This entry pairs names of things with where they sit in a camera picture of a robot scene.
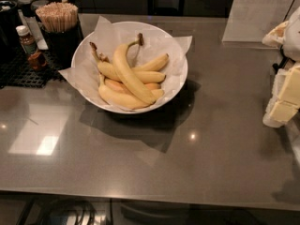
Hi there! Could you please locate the long top yellow banana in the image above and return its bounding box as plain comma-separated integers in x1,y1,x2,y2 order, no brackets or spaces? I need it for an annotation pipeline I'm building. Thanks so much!
112,34,157,105

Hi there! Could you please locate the small white-capped sauce bottle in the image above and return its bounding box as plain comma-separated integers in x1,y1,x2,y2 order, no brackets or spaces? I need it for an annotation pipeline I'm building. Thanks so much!
16,25,38,55

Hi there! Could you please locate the black grid mat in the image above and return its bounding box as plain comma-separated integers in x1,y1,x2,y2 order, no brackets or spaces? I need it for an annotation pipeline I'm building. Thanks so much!
0,47,65,88

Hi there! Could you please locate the black container far left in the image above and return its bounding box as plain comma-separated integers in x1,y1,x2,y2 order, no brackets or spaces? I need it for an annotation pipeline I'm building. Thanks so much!
0,0,22,47

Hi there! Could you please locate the white flat strip packet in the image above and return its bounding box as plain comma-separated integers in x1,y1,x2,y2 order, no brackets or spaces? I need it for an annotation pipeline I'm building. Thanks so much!
18,9,48,51

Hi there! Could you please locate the black stirrer holder cup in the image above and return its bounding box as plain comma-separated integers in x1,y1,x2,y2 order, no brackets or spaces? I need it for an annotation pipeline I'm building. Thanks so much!
42,22,83,68

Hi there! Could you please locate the white paper liner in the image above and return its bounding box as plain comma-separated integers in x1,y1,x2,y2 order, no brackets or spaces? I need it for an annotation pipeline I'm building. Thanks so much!
60,17,192,114

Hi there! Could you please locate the bundle of wooden stirrers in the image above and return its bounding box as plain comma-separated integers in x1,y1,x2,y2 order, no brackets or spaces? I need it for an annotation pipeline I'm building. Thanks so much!
36,2,78,33

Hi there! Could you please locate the orange-tinted middle banana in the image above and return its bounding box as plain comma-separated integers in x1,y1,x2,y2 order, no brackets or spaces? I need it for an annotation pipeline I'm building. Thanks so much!
105,79,161,94

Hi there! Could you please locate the bottom yellow banana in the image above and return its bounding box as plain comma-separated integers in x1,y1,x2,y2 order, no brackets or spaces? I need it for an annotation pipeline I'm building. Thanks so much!
98,74,149,110

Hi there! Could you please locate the left stemmed yellow banana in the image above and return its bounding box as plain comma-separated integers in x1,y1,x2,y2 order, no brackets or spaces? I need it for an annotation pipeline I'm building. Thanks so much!
89,42,169,83

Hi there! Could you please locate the dark jar with lid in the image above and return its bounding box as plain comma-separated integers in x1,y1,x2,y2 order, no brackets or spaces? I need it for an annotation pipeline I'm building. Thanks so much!
17,0,35,17

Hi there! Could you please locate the upper right yellow banana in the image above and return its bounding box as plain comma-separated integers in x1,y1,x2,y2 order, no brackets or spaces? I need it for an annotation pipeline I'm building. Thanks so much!
133,53,169,71

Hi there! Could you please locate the small orange-brown bottle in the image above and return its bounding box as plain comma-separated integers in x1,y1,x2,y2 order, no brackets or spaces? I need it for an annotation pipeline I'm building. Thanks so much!
28,52,47,71

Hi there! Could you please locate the white bowl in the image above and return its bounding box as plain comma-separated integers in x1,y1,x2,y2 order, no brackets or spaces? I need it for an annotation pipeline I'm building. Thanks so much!
70,21,189,115

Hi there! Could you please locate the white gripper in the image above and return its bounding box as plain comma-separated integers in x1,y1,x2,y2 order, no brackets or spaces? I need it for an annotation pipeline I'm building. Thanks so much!
262,7,300,128

